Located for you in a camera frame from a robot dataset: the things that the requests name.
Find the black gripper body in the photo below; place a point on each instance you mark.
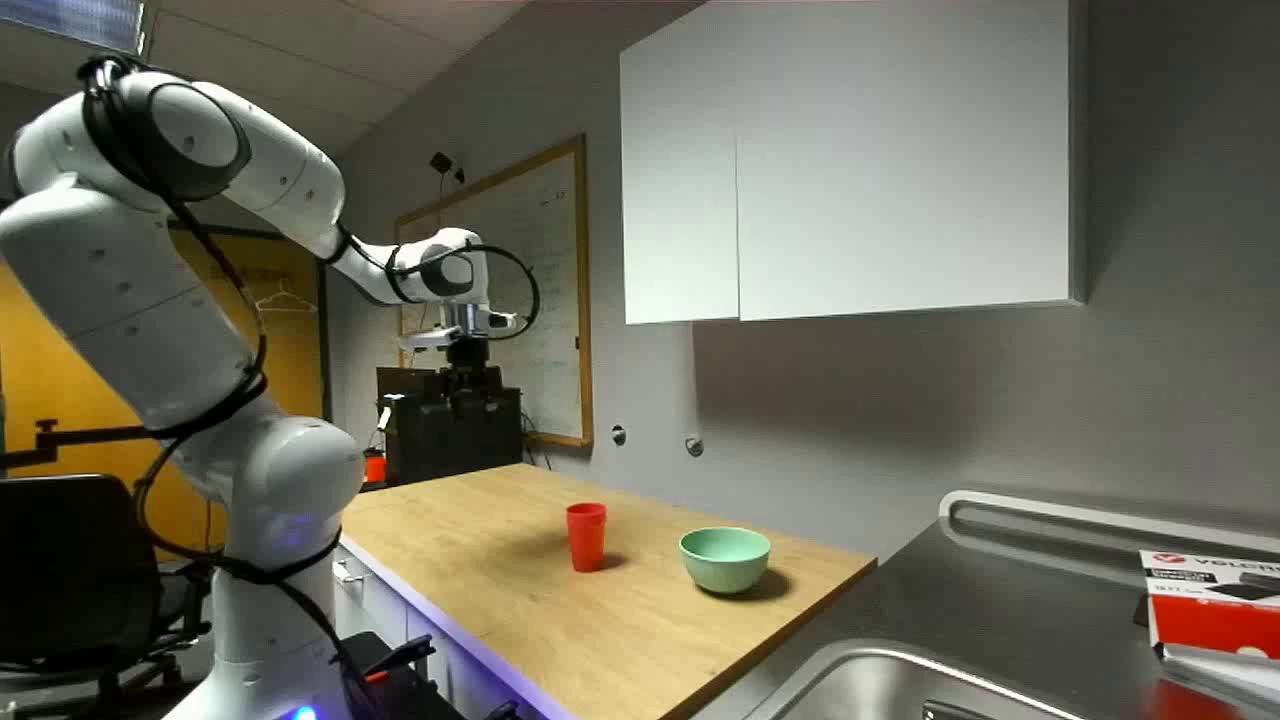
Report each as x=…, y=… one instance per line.
x=470, y=355

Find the red plastic cup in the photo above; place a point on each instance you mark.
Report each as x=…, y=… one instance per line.
x=585, y=532

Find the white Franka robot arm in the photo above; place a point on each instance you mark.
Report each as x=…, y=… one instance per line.
x=112, y=286

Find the green ceramic bowl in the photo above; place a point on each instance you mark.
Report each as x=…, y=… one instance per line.
x=724, y=556

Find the black machine on counter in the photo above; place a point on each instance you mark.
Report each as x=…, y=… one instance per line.
x=444, y=426

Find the wood framed whiteboard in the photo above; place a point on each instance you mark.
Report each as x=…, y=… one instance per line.
x=543, y=266

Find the orange door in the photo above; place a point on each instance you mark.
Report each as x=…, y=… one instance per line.
x=286, y=332

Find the ceiling light panel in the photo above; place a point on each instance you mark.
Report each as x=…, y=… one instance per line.
x=65, y=23

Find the stainless steel sink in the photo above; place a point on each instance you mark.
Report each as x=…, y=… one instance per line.
x=905, y=685

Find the red and white box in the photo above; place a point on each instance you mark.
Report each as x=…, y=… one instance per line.
x=1222, y=605

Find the round metal wall knob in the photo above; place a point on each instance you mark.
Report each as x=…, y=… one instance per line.
x=693, y=446
x=619, y=435

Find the small black wall camera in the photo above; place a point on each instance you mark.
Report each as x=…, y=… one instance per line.
x=440, y=162

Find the white wall cabinet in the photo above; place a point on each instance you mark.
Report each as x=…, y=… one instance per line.
x=854, y=162

